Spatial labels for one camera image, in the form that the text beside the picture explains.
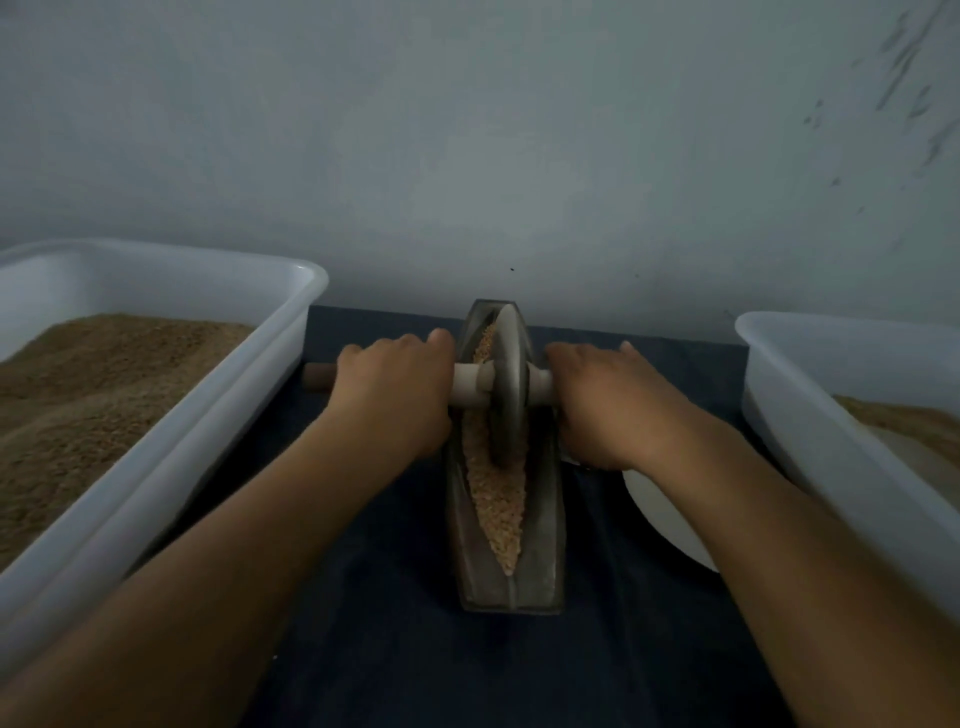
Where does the boat-shaped metal grinding trough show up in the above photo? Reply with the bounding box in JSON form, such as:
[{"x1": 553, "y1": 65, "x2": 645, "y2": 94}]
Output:
[{"x1": 444, "y1": 298, "x2": 567, "y2": 615}]

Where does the dark blue table cloth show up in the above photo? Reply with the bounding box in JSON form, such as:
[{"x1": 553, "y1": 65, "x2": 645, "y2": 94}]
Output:
[{"x1": 240, "y1": 306, "x2": 812, "y2": 728}]

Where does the person's left forearm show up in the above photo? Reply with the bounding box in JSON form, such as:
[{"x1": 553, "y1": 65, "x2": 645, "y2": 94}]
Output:
[{"x1": 0, "y1": 412, "x2": 414, "y2": 728}]

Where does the person's right forearm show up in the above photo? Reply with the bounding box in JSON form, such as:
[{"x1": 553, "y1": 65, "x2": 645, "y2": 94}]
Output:
[{"x1": 622, "y1": 412, "x2": 960, "y2": 728}]

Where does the person's left hand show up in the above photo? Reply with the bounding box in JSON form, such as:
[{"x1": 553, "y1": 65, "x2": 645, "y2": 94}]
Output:
[{"x1": 318, "y1": 328, "x2": 458, "y2": 464}]

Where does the white round plate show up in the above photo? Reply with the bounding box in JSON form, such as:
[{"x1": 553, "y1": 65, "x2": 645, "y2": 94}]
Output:
[{"x1": 622, "y1": 468, "x2": 722, "y2": 573}]

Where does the white plastic tub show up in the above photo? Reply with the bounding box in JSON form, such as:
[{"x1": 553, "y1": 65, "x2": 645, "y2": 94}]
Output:
[
  {"x1": 735, "y1": 310, "x2": 960, "y2": 620},
  {"x1": 0, "y1": 238, "x2": 330, "y2": 669}
]

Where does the person's right hand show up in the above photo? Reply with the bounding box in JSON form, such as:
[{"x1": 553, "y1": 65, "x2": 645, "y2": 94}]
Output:
[{"x1": 543, "y1": 340, "x2": 695, "y2": 473}]

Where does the metal grinding wheel with handle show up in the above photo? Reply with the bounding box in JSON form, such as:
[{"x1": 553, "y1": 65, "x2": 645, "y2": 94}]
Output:
[{"x1": 304, "y1": 304, "x2": 558, "y2": 464}]

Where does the large brown grain heap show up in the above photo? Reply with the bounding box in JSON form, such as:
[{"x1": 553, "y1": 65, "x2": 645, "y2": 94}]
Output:
[
  {"x1": 835, "y1": 394, "x2": 960, "y2": 467},
  {"x1": 0, "y1": 313, "x2": 257, "y2": 572}
]

